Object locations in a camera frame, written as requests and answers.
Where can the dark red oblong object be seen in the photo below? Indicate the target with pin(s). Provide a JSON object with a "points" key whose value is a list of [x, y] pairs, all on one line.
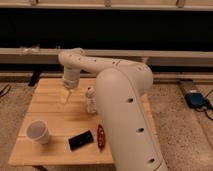
{"points": [[100, 137]]}

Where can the white paper cup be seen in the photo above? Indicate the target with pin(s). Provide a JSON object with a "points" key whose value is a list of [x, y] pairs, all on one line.
{"points": [[38, 131]]}

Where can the black rectangular box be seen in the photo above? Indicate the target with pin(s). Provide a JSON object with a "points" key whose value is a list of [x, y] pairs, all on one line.
{"points": [[80, 140]]}

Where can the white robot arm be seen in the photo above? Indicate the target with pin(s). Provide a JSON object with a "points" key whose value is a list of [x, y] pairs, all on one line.
{"points": [[119, 86]]}

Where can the blue device on floor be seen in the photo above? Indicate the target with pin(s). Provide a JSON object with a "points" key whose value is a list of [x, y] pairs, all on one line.
{"points": [[195, 100]]}

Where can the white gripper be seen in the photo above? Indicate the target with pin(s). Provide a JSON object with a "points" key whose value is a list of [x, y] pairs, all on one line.
{"points": [[66, 93]]}

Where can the black table leg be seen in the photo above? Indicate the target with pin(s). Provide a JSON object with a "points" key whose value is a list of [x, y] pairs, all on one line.
{"points": [[35, 76]]}

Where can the wooden table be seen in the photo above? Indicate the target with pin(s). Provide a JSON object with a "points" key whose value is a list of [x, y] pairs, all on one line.
{"points": [[64, 120]]}

